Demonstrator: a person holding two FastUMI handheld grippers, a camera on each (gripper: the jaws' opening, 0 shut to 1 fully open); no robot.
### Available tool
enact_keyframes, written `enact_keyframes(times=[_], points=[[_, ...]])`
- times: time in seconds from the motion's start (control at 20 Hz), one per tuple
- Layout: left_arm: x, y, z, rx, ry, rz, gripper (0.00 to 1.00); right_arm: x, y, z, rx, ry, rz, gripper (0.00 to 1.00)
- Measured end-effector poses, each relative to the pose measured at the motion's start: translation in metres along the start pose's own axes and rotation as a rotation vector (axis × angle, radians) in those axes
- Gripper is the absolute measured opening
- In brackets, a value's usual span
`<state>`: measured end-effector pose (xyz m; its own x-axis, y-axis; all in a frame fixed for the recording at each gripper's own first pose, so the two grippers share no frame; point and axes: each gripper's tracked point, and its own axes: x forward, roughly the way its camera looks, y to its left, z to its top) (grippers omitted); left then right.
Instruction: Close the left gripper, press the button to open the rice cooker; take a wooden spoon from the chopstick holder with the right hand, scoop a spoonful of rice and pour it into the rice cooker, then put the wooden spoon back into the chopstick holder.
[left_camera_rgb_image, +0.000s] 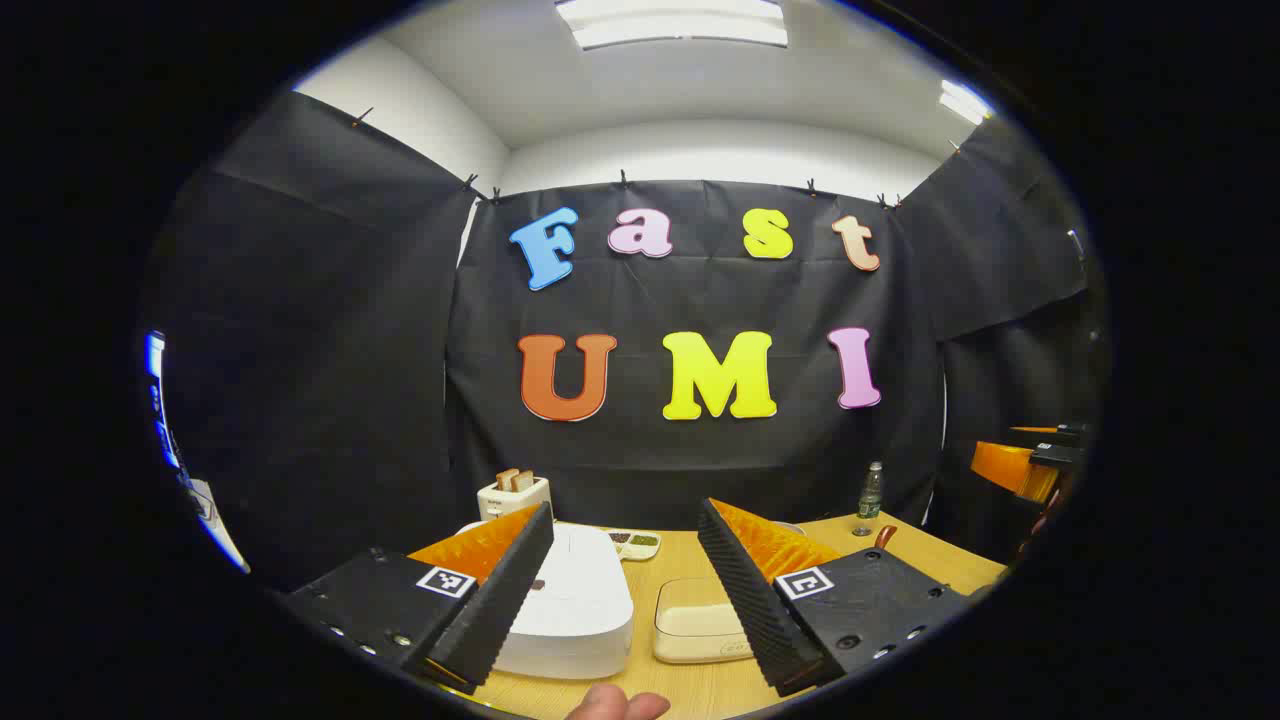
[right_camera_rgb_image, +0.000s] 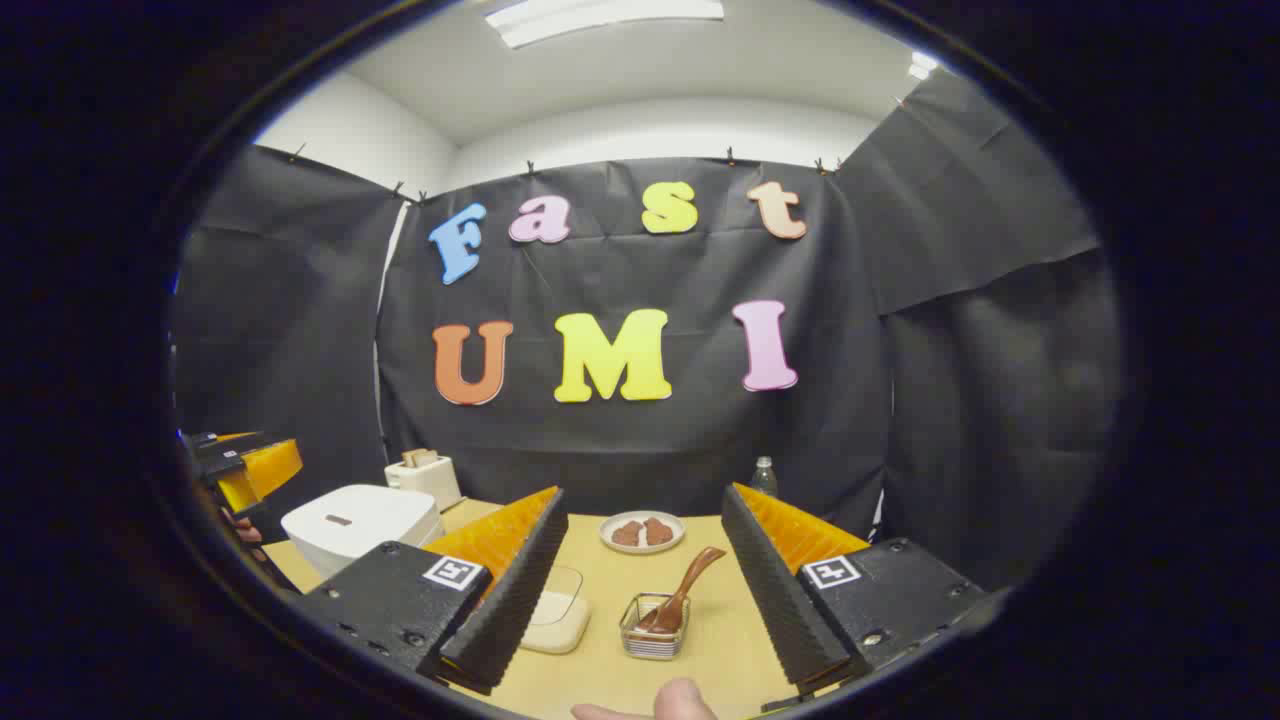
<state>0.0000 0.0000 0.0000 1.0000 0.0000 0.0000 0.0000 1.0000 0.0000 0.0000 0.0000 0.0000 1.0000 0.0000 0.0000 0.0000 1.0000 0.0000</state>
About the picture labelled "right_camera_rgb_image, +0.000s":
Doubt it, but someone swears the white toaster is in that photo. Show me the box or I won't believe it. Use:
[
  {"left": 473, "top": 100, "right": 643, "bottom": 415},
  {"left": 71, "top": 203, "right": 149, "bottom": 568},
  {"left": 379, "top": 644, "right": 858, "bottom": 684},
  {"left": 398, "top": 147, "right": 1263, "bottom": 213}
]
[{"left": 385, "top": 450, "right": 463, "bottom": 511}]

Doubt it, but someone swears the black backdrop cloth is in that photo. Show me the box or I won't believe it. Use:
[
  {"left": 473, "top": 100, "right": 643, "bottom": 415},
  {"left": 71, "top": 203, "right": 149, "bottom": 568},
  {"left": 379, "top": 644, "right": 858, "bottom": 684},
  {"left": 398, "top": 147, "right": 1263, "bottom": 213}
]
[{"left": 170, "top": 70, "right": 1126, "bottom": 591}]

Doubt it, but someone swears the brown wooden spoon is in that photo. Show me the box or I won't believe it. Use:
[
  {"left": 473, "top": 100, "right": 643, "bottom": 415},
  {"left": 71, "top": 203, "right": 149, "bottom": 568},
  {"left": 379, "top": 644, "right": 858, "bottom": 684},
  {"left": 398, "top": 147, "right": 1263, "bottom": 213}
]
[{"left": 637, "top": 547, "right": 728, "bottom": 634}]

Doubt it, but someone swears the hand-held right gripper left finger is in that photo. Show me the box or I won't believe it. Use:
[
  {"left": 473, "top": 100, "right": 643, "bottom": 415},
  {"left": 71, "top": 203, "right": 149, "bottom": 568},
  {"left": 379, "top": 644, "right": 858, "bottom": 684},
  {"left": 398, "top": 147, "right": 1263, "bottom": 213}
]
[{"left": 300, "top": 487, "right": 569, "bottom": 696}]

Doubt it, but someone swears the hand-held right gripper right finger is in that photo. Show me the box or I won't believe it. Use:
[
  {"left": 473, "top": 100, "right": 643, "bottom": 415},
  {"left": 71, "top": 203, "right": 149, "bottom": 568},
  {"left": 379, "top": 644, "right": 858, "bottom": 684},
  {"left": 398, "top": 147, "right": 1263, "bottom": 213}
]
[{"left": 722, "top": 483, "right": 991, "bottom": 701}]

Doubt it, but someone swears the white rice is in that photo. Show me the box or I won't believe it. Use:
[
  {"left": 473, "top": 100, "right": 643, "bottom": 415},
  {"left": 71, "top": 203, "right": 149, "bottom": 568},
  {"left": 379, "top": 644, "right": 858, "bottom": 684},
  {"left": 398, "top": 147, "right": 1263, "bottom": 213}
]
[{"left": 525, "top": 592, "right": 589, "bottom": 649}]

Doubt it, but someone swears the white round plate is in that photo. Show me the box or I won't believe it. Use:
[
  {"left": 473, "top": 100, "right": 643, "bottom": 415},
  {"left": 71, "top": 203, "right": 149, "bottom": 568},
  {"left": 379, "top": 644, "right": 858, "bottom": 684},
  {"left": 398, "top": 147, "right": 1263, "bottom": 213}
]
[{"left": 600, "top": 511, "right": 687, "bottom": 555}]

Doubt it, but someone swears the clear plastic box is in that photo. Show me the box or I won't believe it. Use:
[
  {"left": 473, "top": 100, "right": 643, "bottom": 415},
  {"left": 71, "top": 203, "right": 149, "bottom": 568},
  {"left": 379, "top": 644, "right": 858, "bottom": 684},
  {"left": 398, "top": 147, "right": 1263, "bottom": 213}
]
[{"left": 520, "top": 566, "right": 593, "bottom": 656}]

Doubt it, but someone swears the white rice cooker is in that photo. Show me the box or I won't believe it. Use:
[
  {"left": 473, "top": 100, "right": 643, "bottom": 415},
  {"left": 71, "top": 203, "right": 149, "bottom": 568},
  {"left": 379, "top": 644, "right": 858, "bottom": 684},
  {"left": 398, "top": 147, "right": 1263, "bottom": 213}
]
[{"left": 281, "top": 484, "right": 446, "bottom": 579}]

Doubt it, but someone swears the wire chopstick holder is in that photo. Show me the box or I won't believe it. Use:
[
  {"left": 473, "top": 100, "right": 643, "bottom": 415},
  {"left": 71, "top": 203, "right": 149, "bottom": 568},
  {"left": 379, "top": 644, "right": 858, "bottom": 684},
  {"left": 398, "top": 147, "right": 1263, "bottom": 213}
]
[{"left": 619, "top": 592, "right": 691, "bottom": 661}]

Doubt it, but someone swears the long ceiling light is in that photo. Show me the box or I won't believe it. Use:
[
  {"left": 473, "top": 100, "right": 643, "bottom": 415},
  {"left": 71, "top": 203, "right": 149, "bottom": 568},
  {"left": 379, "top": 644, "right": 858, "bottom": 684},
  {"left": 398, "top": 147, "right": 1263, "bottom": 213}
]
[{"left": 485, "top": 0, "right": 726, "bottom": 49}]

